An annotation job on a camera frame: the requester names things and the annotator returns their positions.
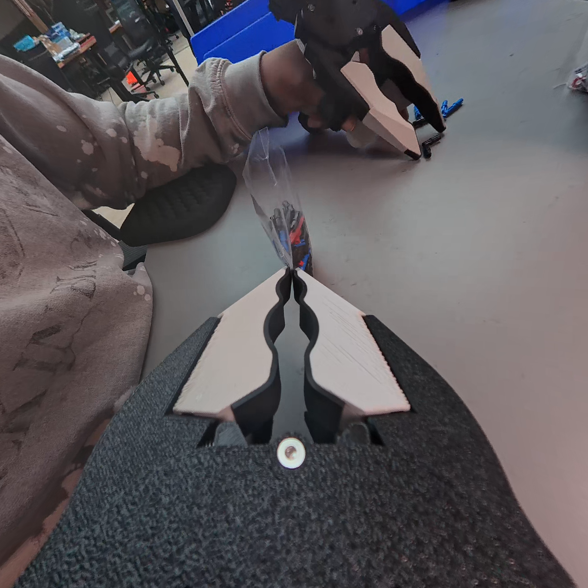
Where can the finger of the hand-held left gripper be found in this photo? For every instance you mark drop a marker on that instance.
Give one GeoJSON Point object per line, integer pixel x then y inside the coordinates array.
{"type": "Point", "coordinates": [409, 59]}
{"type": "Point", "coordinates": [381, 115]}

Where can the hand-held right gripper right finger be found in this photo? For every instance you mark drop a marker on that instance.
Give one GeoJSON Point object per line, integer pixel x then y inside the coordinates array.
{"type": "Point", "coordinates": [353, 363]}

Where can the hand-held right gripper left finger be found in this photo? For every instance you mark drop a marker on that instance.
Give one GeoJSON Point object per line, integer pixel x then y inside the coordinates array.
{"type": "Point", "coordinates": [229, 363]}

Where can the pile of small toy pins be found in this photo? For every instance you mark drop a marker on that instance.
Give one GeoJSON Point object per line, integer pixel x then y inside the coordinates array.
{"type": "Point", "coordinates": [452, 106]}

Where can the small clear plastic bag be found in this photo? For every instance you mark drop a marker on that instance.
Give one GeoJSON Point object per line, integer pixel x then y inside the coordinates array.
{"type": "Point", "coordinates": [285, 229]}

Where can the person's left forearm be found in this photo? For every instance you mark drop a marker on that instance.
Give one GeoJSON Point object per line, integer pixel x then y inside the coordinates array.
{"type": "Point", "coordinates": [138, 133]}

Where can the grey desk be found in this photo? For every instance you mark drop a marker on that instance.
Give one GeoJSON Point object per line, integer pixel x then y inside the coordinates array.
{"type": "Point", "coordinates": [459, 275]}

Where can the person's left hand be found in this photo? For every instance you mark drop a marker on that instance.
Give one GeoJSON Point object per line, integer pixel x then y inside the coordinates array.
{"type": "Point", "coordinates": [289, 78]}

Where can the blue plastic storage bin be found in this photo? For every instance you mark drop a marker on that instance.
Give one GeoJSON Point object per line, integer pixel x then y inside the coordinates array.
{"type": "Point", "coordinates": [413, 4]}
{"type": "Point", "coordinates": [248, 36]}

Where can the black chair armrest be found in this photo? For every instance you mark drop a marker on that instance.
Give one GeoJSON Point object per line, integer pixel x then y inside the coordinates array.
{"type": "Point", "coordinates": [183, 206]}

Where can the large bag of toy bricks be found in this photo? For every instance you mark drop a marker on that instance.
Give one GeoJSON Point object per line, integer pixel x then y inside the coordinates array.
{"type": "Point", "coordinates": [579, 79]}

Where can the person's grey sweatshirt torso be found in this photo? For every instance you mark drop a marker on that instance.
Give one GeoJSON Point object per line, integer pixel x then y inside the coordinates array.
{"type": "Point", "coordinates": [59, 321]}

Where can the black office chair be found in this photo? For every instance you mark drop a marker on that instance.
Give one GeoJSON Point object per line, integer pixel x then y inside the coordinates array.
{"type": "Point", "coordinates": [138, 50]}

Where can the wooden background table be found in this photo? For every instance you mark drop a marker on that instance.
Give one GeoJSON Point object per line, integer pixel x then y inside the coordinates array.
{"type": "Point", "coordinates": [59, 46]}

